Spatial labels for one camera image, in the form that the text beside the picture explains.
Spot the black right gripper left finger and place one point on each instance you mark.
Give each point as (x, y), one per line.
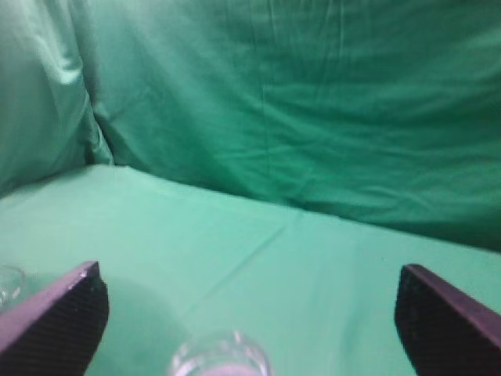
(57, 330)

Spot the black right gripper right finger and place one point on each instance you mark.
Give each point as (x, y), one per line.
(442, 329)

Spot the clear glass mug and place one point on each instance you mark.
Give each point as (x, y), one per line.
(13, 281)

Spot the green backdrop cloth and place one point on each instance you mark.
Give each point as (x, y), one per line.
(382, 112)

